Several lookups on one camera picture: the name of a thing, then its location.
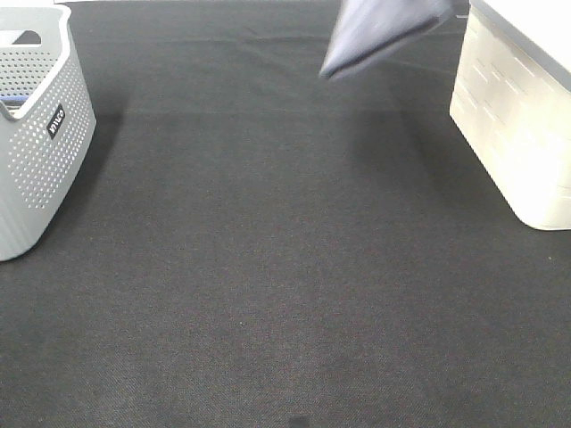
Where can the blue towel inside grey basket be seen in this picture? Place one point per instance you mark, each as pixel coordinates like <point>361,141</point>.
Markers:
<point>13,102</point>

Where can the black fabric table mat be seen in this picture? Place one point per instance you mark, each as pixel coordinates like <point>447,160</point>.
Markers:
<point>248,245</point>

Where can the cream white plastic basket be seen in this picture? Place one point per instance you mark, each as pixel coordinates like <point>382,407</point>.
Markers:
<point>511,101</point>

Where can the grey perforated plastic basket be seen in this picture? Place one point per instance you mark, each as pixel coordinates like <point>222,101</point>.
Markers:
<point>45,141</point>

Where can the grey-lavender towel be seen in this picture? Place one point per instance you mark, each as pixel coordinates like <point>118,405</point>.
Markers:
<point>368,31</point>

